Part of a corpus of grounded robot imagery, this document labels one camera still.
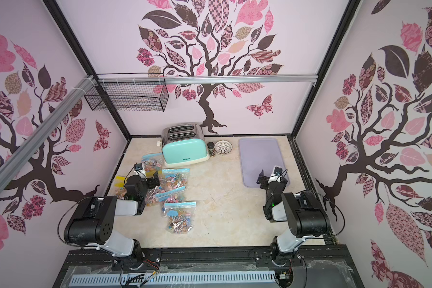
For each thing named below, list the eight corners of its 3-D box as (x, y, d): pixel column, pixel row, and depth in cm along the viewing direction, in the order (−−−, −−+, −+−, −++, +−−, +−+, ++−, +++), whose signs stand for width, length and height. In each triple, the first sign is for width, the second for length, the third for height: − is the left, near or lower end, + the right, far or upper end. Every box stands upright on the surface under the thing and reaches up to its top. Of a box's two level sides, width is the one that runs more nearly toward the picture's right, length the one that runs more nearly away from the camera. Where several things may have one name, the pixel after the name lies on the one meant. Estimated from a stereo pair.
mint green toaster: (164, 166, 106) (155, 147, 92) (170, 142, 119) (163, 122, 105) (208, 166, 106) (206, 147, 92) (209, 142, 119) (208, 122, 105)
